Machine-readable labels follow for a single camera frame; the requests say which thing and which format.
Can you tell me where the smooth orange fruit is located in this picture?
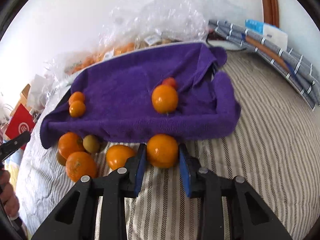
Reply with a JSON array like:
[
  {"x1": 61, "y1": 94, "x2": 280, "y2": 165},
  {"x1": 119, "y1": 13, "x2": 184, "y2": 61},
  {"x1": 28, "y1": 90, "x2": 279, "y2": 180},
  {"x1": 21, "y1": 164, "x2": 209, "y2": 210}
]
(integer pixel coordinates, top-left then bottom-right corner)
[
  {"x1": 151, "y1": 85, "x2": 178, "y2": 114},
  {"x1": 146, "y1": 134, "x2": 178, "y2": 168},
  {"x1": 106, "y1": 145, "x2": 136, "y2": 170}
]

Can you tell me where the small tangerine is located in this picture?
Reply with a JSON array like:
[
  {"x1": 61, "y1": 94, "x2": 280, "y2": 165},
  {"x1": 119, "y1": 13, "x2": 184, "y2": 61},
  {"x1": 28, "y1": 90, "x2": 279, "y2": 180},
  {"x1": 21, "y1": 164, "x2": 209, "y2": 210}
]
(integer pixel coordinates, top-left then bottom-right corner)
[
  {"x1": 68, "y1": 92, "x2": 85, "y2": 105},
  {"x1": 69, "y1": 100, "x2": 86, "y2": 118}
]

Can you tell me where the small red apple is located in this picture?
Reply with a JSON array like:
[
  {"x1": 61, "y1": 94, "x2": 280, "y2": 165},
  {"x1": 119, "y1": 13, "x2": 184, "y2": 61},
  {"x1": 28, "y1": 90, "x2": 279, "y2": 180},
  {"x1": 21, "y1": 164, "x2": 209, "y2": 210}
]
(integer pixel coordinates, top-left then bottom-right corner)
[{"x1": 162, "y1": 77, "x2": 178, "y2": 90}]

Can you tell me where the person's left hand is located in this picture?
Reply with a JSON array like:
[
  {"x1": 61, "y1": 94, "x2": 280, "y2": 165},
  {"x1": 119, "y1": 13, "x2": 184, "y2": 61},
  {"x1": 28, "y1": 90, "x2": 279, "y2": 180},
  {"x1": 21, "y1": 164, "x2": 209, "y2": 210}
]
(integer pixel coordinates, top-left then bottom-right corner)
[{"x1": 1, "y1": 170, "x2": 20, "y2": 218}]

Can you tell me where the red paper bag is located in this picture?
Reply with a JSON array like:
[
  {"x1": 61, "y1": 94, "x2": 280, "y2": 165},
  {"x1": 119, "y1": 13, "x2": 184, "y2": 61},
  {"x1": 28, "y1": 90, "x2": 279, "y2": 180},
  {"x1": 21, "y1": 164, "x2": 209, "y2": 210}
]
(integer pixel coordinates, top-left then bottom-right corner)
[{"x1": 4, "y1": 104, "x2": 35, "y2": 141}]

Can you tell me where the large textured orange front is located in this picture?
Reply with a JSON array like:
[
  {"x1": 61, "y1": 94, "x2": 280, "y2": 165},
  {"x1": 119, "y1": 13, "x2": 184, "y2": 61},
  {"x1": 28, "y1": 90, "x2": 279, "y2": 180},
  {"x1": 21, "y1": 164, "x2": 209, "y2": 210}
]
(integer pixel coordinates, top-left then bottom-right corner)
[{"x1": 66, "y1": 152, "x2": 98, "y2": 183}]

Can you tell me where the green-brown kiwi right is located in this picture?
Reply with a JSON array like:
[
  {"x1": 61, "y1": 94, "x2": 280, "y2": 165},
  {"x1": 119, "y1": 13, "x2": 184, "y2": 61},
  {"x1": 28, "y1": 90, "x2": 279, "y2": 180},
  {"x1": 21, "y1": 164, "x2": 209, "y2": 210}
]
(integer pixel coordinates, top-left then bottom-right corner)
[{"x1": 82, "y1": 135, "x2": 100, "y2": 154}]

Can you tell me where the green-brown kiwi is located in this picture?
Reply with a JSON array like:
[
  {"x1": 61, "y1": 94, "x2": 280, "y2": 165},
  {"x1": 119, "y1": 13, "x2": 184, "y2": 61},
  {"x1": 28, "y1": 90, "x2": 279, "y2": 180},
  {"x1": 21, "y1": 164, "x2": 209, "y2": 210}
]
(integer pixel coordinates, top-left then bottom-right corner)
[
  {"x1": 82, "y1": 135, "x2": 100, "y2": 154},
  {"x1": 56, "y1": 152, "x2": 66, "y2": 166}
]

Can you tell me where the green-brown kiwi left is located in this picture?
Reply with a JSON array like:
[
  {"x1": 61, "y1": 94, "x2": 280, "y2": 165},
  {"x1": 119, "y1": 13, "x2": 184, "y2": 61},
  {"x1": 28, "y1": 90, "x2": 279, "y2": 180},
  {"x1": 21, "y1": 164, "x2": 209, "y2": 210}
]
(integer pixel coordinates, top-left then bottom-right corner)
[{"x1": 56, "y1": 152, "x2": 66, "y2": 166}]

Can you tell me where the large orange behind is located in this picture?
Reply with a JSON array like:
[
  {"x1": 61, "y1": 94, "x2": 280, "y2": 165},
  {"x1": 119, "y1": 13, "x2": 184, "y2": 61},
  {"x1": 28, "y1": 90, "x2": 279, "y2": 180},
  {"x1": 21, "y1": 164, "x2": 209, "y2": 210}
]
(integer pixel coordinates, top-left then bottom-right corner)
[{"x1": 58, "y1": 132, "x2": 85, "y2": 159}]

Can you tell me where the white crumpled plastic bag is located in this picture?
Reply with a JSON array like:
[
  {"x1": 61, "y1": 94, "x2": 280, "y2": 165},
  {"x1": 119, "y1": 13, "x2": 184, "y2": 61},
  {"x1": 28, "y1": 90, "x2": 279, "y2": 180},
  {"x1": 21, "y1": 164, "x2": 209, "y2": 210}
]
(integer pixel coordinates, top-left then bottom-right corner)
[{"x1": 27, "y1": 74, "x2": 54, "y2": 112}]

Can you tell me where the striped bed cover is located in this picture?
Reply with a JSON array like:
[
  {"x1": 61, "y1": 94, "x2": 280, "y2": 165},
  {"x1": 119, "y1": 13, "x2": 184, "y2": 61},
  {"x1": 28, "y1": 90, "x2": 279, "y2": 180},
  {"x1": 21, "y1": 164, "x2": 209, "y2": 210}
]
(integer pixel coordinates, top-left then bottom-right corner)
[{"x1": 16, "y1": 51, "x2": 319, "y2": 239}]

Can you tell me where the purple towel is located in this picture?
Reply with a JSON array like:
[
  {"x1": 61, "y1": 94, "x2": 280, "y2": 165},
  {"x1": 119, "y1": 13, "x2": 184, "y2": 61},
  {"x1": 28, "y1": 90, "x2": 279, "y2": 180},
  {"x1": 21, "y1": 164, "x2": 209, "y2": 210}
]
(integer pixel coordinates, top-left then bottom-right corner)
[{"x1": 40, "y1": 42, "x2": 241, "y2": 148}]

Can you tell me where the grey checked folded cloth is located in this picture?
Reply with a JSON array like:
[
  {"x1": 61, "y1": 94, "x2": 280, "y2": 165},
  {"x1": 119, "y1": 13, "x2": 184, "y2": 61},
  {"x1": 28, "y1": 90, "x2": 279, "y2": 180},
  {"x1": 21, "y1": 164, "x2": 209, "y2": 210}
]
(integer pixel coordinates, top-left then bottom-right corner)
[{"x1": 209, "y1": 20, "x2": 319, "y2": 108}]

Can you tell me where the blue white tissue pack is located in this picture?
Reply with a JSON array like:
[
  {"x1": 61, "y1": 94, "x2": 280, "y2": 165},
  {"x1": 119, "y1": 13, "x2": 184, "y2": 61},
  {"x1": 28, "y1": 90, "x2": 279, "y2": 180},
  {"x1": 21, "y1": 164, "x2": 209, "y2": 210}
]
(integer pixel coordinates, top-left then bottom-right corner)
[{"x1": 245, "y1": 19, "x2": 288, "y2": 50}]

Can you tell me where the clear plastic bag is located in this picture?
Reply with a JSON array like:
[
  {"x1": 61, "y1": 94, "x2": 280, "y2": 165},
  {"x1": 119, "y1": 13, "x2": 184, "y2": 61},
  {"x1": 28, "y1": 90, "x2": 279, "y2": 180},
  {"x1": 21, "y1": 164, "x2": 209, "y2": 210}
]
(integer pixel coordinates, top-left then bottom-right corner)
[{"x1": 49, "y1": 0, "x2": 241, "y2": 75}]

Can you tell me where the brown wooden frame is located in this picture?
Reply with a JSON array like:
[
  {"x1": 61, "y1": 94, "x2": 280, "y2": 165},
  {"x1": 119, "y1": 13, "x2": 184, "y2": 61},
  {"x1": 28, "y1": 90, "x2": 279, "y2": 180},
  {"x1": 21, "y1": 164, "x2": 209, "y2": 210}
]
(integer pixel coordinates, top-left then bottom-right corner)
[{"x1": 262, "y1": 0, "x2": 279, "y2": 28}]

